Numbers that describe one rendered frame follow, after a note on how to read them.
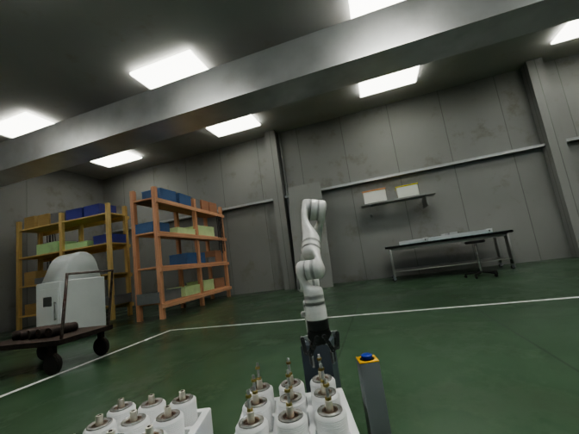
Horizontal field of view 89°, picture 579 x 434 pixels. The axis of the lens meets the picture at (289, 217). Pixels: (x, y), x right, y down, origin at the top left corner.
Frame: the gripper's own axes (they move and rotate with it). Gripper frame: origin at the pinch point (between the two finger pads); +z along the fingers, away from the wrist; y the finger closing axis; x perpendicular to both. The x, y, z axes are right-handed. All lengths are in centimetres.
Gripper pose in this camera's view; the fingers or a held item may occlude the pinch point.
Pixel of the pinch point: (322, 361)
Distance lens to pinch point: 112.8
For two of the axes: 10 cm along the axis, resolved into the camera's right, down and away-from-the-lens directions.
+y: 9.8, -1.1, 1.6
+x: -1.5, 1.6, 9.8
